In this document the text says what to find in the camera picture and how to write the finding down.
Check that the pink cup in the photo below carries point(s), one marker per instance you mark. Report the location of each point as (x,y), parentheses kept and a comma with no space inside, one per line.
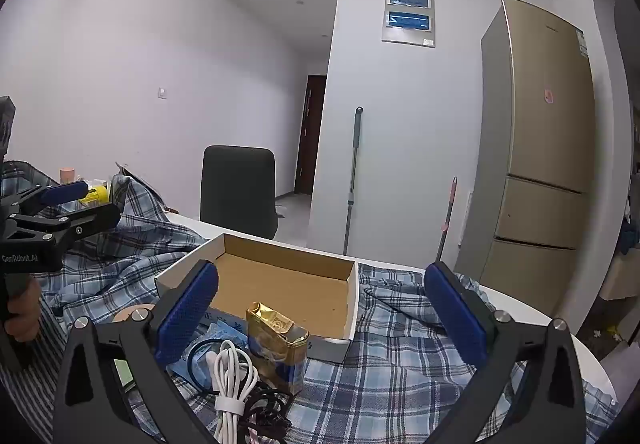
(67,174)

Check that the person's left hand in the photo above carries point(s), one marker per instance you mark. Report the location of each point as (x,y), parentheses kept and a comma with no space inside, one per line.
(25,309)

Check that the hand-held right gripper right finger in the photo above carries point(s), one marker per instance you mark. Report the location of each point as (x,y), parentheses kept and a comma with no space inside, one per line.
(457,319)

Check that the dark office chair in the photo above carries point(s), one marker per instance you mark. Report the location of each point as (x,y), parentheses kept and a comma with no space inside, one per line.
(237,189)

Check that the grey electrical panel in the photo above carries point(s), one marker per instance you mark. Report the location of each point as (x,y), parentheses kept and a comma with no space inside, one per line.
(409,35)

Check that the gold and blue packet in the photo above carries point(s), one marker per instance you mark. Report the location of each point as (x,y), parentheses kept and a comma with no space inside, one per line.
(272,349)

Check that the white cardboard box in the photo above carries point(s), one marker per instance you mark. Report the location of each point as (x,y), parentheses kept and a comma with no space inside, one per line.
(280,284)

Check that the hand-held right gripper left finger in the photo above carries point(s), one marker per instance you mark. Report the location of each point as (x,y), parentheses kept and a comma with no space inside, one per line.
(187,314)

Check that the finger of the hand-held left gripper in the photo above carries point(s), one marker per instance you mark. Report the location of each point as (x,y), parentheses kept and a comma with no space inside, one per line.
(62,192)
(80,221)

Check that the white rabbit toy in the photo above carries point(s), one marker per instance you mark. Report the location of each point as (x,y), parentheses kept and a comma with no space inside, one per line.
(227,406)

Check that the blue clothing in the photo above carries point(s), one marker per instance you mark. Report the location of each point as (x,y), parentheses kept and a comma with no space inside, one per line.
(631,234)

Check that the beige cardboard box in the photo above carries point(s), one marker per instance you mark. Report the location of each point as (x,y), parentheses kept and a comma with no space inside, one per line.
(620,279)

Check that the white wall switch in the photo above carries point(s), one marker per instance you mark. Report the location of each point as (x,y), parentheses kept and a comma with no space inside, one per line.
(162,93)

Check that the yellow packet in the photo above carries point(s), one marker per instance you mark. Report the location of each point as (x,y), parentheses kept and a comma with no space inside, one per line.
(97,194)

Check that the gold refrigerator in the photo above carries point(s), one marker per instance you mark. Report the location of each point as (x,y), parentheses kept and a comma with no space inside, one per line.
(540,149)

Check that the blue plaid cloth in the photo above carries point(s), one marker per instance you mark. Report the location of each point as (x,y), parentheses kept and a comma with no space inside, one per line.
(380,374)

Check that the light blue plastic packet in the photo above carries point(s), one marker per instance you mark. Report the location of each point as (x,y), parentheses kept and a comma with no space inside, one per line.
(225,324)

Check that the dark wooden door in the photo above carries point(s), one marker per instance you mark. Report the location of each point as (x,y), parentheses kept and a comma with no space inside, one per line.
(310,134)

